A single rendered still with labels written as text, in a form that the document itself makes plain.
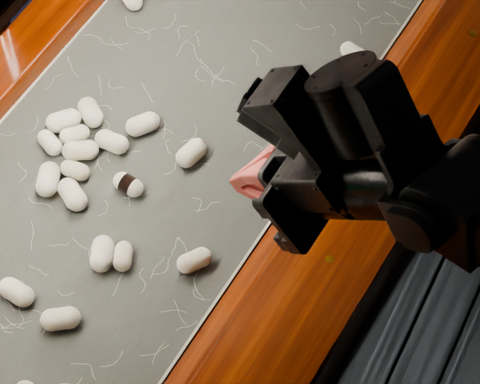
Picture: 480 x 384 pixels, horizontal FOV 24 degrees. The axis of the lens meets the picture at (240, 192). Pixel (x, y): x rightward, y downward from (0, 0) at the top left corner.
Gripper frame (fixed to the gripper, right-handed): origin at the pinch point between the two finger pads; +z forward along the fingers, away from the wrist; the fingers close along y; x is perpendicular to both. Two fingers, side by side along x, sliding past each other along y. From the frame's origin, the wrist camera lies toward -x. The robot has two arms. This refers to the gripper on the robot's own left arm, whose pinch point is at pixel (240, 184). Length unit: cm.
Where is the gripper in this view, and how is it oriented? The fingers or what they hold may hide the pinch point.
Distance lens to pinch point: 96.4
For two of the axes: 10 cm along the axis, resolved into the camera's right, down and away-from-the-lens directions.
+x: 5.5, 6.8, 4.8
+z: -6.5, 0.0, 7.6
